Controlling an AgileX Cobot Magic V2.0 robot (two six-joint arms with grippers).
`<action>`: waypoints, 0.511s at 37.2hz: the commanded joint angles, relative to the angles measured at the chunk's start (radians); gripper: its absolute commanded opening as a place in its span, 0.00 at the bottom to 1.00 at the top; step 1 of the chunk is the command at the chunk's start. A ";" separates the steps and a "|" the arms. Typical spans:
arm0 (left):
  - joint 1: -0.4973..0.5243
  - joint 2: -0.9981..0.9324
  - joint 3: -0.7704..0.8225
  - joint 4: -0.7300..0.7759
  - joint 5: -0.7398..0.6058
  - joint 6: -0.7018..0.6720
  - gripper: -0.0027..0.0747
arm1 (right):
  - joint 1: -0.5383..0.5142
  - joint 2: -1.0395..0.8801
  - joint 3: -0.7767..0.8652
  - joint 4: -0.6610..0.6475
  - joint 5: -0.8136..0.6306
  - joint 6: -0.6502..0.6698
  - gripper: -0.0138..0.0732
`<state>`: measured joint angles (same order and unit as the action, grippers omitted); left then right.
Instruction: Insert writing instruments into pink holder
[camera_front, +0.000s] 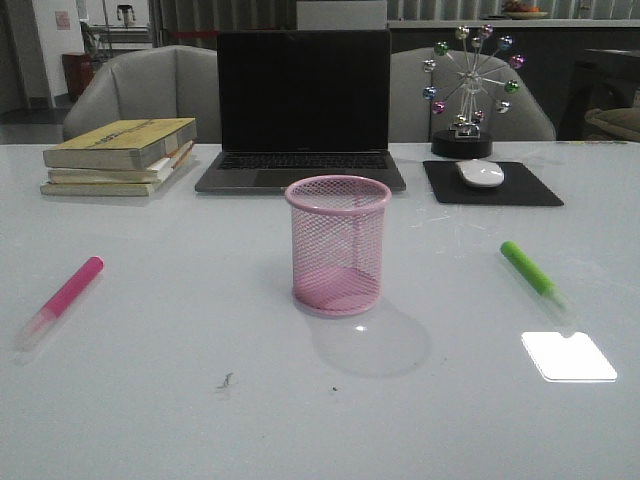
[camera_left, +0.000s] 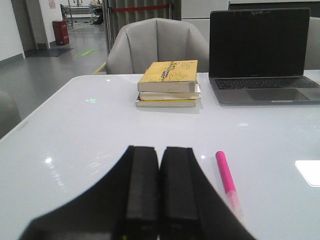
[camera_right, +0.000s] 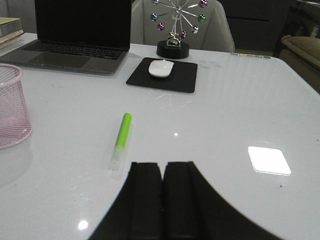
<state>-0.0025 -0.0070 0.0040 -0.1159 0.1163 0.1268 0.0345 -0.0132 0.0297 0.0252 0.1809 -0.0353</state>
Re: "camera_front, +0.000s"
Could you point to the green highlighter pen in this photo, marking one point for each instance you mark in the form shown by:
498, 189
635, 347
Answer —
535, 277

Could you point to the pink highlighter pen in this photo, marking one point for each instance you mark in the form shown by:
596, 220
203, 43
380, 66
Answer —
50, 314

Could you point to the pink mesh pen holder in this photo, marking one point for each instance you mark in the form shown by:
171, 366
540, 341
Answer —
337, 238

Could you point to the grey laptop computer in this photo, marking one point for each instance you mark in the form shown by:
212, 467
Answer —
296, 104

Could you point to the white computer mouse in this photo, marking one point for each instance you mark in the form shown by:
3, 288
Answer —
480, 173

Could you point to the ferris wheel desk ornament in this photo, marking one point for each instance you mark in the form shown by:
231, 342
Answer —
464, 138

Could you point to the middle book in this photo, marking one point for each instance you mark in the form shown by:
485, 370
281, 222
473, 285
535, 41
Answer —
157, 172

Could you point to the right grey armchair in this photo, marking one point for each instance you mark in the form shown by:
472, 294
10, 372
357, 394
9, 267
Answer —
410, 119

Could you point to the grey armchair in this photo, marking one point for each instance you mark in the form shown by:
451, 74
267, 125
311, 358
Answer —
410, 119
166, 82

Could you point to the black mouse pad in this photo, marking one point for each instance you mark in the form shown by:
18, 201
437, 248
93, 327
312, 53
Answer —
519, 188

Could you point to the top yellow book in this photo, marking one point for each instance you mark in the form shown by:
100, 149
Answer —
123, 144

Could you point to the left grey armchair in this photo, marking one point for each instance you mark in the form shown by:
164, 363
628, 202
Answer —
166, 82

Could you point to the bottom book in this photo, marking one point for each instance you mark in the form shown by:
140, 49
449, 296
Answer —
102, 189

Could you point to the red bin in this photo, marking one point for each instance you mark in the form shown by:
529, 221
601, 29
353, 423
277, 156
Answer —
78, 71

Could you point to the fruit bowl on counter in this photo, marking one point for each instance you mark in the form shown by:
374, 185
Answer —
519, 10

